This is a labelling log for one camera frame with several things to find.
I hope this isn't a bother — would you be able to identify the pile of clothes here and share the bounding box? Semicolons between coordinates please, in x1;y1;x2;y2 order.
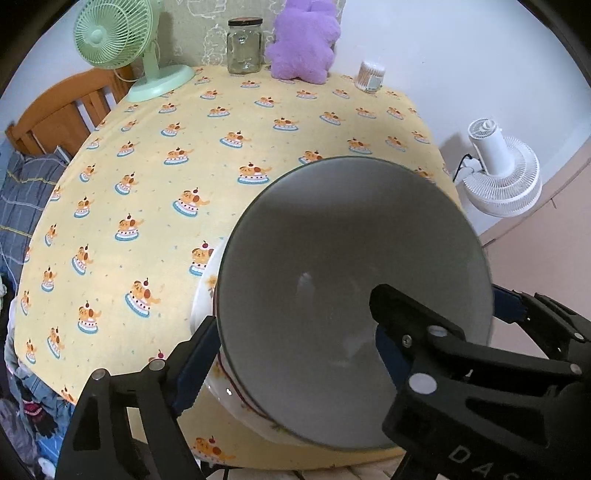
0;360;77;480

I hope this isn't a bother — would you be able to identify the cotton swab container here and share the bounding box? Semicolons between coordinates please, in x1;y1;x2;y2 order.
355;59;387;93

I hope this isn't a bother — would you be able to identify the green desk fan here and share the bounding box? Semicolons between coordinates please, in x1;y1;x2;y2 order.
74;0;195;103

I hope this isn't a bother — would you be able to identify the wooden bed headboard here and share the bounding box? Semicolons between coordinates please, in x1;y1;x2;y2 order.
6;69;139;160

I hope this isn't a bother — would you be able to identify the yellow printed tablecloth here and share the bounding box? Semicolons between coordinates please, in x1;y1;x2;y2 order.
8;65;462;472

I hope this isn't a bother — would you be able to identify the beige door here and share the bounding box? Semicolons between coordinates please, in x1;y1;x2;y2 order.
480;148;591;301

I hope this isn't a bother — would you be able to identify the grey plaid pillow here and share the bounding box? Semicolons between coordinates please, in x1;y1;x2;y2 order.
0;148;70;278

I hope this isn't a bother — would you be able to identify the white fan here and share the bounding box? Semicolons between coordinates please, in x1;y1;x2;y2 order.
455;117;543;217

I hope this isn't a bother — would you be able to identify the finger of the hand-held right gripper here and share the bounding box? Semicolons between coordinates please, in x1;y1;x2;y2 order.
491;284;591;345
368;283;468;398

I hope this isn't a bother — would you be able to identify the floral ceramic bowl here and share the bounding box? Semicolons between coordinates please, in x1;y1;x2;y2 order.
216;156;494;452

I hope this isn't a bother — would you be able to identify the purple plush toy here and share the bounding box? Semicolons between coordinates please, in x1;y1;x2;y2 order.
264;0;341;85

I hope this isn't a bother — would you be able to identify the scalloped floral plate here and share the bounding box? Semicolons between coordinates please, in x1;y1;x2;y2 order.
189;237;338;450

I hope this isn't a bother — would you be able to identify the glass jar with dark lid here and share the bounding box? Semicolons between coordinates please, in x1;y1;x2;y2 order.
226;17;264;76

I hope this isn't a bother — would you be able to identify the green patterned board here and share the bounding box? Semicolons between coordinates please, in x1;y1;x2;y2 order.
161;0;347;70

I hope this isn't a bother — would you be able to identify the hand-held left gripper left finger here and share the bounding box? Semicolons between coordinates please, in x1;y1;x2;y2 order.
54;315;220;480

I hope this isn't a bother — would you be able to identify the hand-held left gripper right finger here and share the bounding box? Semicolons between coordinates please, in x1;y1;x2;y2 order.
375;323;411;398

